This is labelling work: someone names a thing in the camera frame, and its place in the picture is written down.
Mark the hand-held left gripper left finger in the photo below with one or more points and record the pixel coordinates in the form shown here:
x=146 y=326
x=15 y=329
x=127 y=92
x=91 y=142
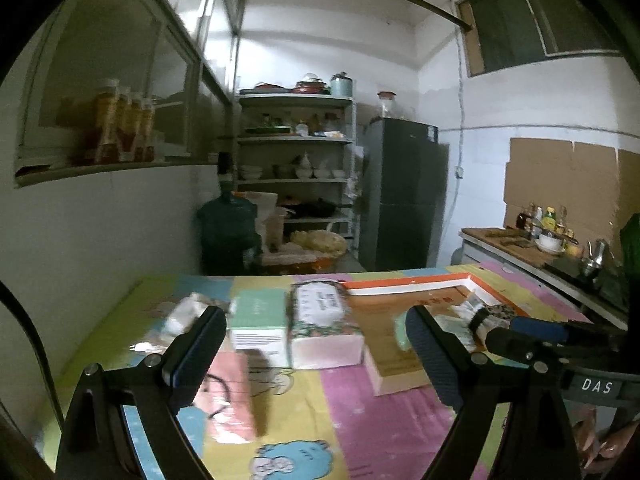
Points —
x=192 y=360

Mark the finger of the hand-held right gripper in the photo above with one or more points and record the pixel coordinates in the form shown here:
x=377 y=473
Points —
x=510 y=344
x=542 y=330

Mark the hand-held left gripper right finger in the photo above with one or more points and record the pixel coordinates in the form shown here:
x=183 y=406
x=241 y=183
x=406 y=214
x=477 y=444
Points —
x=435 y=360

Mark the leopard print scrunchie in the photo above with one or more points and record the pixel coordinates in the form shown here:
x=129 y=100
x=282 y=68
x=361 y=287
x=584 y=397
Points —
x=497 y=312

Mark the mint green round sponge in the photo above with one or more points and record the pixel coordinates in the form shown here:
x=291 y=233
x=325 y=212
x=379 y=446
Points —
x=401 y=332

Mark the crinkled clear plastic packet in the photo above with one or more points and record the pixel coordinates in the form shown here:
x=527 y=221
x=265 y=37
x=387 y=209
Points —
x=185 y=312

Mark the pink plastic packet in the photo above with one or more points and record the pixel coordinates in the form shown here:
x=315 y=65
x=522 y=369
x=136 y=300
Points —
x=230 y=400

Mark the shallow cardboard box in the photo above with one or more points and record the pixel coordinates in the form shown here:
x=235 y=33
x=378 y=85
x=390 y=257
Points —
x=385 y=330

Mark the person's right hand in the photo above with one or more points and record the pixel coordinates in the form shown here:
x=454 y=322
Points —
x=595 y=435

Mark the cartoon printed blanket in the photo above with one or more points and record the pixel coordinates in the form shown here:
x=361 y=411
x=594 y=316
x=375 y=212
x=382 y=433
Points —
x=380 y=410

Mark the mint green box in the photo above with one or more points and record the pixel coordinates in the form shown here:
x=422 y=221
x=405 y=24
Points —
x=260 y=320

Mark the white bowl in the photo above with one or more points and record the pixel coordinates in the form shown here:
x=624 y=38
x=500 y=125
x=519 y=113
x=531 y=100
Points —
x=549 y=242

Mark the kitchen counter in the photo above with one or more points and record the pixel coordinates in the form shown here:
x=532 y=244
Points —
x=495 y=240

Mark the floral tissue pack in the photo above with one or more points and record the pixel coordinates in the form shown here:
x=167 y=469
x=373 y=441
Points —
x=325 y=345

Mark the row of condiment bottles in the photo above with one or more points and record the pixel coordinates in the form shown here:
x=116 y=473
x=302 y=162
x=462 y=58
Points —
x=550 y=217

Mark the dark green container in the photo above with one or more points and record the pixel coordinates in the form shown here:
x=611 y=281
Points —
x=631 y=245

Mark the orange basin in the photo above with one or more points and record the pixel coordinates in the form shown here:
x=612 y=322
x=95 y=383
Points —
x=300 y=264

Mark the clear plastic jug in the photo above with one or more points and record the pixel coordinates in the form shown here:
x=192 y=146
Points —
x=276 y=230

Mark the yellow lumpy bundle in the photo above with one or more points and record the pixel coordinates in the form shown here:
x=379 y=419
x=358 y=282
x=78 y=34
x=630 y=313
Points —
x=320 y=241

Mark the white sack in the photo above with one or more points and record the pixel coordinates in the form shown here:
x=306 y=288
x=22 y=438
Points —
x=265 y=200

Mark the dark refrigerator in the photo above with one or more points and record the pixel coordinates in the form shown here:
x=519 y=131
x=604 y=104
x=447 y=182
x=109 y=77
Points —
x=400 y=185

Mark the black water pump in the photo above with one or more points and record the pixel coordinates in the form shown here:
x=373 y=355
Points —
x=225 y=170

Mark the black wok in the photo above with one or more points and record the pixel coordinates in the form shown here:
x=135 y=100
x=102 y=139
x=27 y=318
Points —
x=315 y=207

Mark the row of white bowls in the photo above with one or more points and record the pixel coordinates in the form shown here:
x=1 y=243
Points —
x=250 y=172

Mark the sliding glass window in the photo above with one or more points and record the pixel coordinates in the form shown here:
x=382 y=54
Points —
x=100 y=171

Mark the white shelf rack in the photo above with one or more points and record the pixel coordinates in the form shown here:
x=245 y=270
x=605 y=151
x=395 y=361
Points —
x=295 y=141

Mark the row of jars and bottles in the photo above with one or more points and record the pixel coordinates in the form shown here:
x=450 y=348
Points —
x=300 y=127

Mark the glass jar with red lid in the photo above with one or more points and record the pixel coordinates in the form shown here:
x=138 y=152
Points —
x=386 y=105

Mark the red flat pans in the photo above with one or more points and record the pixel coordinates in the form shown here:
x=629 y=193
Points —
x=272 y=87

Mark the teal kettle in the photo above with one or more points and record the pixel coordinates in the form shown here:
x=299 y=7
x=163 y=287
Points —
x=341 y=85

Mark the lidded cooking pot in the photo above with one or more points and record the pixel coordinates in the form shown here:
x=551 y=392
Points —
x=312 y=84

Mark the cardboard sheet on wall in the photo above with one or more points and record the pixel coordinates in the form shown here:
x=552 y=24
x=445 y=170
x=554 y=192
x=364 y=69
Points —
x=550 y=175

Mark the small wall window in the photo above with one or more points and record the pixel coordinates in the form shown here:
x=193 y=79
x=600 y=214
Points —
x=510 y=25

